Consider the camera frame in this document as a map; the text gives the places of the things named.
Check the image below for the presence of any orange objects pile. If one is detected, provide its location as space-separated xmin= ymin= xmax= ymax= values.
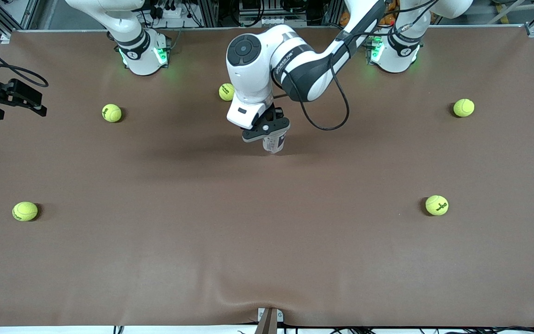
xmin=340 ymin=0 xmax=397 ymax=26

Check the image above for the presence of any white terminal strip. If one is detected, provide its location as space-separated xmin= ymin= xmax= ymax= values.
xmin=242 ymin=18 xmax=307 ymax=26

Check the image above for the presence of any white power strip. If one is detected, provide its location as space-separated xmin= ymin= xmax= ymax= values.
xmin=153 ymin=4 xmax=189 ymax=21

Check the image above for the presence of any small metal bracket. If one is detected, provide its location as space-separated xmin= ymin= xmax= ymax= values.
xmin=256 ymin=307 xmax=284 ymax=334

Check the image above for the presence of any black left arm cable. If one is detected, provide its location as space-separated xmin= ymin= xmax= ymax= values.
xmin=274 ymin=0 xmax=439 ymax=131

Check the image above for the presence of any white and blue tennis can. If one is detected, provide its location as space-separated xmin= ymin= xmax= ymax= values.
xmin=262 ymin=131 xmax=288 ymax=154

